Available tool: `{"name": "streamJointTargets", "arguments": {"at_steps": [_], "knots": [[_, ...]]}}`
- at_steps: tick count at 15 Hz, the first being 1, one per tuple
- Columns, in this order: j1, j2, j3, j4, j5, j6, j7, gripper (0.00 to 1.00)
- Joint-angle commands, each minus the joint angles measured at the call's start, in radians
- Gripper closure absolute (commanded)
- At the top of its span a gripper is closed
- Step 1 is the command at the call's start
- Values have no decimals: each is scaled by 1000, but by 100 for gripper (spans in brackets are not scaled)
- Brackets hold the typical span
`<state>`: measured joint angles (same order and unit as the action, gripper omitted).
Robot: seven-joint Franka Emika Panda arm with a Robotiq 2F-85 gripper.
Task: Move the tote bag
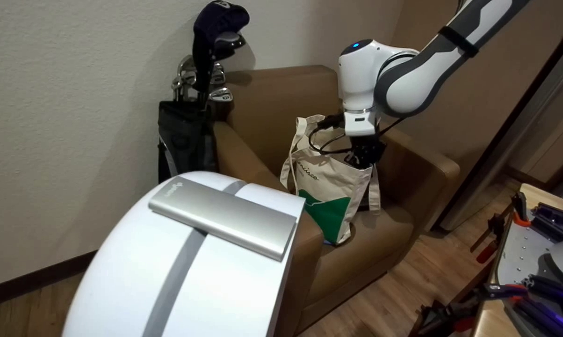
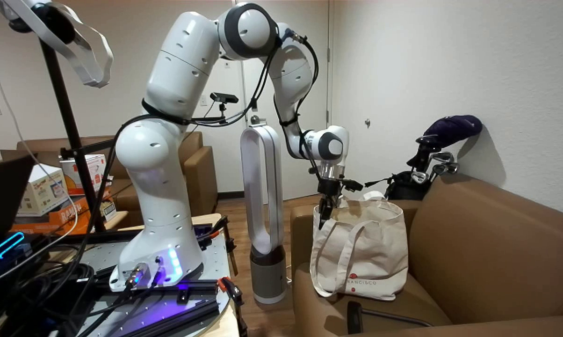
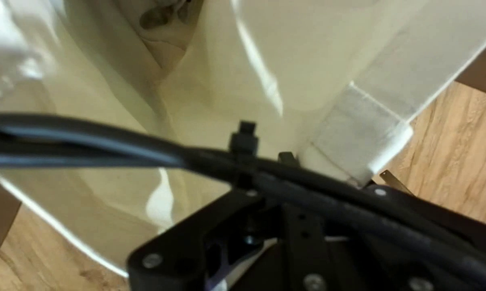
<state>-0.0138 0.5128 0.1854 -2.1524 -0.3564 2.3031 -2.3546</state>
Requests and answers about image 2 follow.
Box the small black tripod camera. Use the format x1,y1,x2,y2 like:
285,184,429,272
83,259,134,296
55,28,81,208
208,90,242,128

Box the white canvas tote bag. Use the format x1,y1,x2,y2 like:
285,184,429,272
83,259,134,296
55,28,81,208
309,189,412,304

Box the black golf driver head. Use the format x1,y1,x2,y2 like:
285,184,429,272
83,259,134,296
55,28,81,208
409,146,442,176

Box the black cable tangle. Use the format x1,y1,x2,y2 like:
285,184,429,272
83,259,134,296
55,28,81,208
0,249,128,337

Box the tan leather armchair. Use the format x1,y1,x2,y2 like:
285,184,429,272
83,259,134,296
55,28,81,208
291,174,563,337

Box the dark laptop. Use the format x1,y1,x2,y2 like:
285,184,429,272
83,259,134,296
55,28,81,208
0,154,38,251

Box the red black bar clamp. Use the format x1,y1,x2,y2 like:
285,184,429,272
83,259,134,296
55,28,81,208
212,214,240,277
220,277,251,337

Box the black golf bag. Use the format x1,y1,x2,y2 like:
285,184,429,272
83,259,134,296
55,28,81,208
384,169,446,202

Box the white stand-mounted device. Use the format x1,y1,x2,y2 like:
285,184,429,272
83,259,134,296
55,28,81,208
0,0,117,90

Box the orange flat box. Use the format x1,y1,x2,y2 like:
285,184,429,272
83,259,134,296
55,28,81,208
12,197,119,234

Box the tan background armchair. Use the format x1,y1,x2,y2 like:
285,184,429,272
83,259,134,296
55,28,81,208
0,129,221,217

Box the black tripod with camera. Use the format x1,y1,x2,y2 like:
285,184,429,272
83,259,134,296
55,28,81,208
38,36,119,236

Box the silver golf iron heads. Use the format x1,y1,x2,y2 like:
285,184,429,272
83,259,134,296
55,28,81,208
427,152,463,184

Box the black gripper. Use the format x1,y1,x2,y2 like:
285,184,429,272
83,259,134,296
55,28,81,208
317,163,347,231

